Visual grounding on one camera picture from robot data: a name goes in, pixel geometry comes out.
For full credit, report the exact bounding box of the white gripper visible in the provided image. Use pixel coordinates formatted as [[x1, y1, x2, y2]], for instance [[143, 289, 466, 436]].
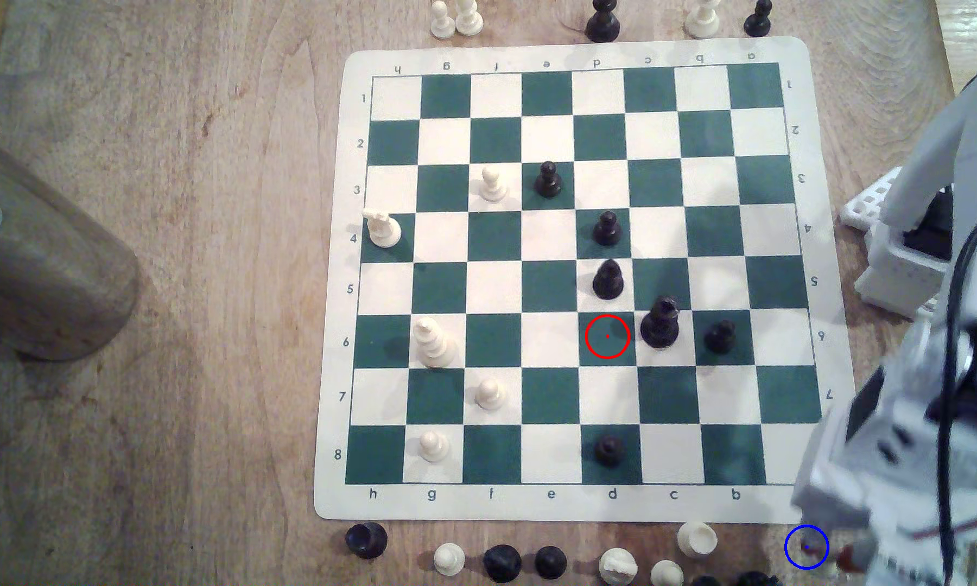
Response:
[[791, 358, 977, 586]]

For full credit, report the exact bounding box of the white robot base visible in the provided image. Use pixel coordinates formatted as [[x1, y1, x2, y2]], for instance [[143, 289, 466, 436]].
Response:
[[840, 167, 957, 320]]

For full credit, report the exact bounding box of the green and white chess mat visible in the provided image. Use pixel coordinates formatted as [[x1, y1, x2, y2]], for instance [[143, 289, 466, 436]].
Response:
[[313, 36, 858, 524]]

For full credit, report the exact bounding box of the tall white chess piece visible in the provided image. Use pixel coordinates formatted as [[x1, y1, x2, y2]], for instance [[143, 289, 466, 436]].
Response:
[[684, 0, 721, 40]]

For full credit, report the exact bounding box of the tall black chess piece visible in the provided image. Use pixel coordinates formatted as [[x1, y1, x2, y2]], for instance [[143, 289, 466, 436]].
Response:
[[585, 0, 621, 44]]

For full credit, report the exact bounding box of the white rook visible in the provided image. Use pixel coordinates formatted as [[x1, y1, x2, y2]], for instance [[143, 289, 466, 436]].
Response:
[[677, 521, 718, 559]]

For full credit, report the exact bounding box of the white knight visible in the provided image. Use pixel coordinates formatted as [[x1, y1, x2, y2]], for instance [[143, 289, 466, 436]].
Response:
[[599, 547, 639, 586], [363, 207, 403, 249]]

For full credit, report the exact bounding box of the black queen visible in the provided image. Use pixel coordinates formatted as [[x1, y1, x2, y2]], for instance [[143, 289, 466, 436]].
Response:
[[640, 296, 682, 349]]

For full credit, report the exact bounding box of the black bishop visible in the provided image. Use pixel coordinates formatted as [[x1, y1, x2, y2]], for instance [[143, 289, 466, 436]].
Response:
[[592, 259, 625, 301]]

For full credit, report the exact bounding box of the white king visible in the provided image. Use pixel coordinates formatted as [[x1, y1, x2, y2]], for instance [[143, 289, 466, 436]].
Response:
[[413, 317, 459, 369]]

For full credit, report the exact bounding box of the black rook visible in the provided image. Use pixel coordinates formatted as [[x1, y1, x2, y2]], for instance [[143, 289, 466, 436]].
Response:
[[346, 521, 389, 559]]

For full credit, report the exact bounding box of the thin red wire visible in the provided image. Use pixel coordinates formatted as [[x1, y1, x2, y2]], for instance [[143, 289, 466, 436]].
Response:
[[908, 511, 977, 542]]

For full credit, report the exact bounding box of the black cable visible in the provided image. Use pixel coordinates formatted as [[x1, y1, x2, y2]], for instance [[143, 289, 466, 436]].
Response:
[[936, 191, 977, 577]]

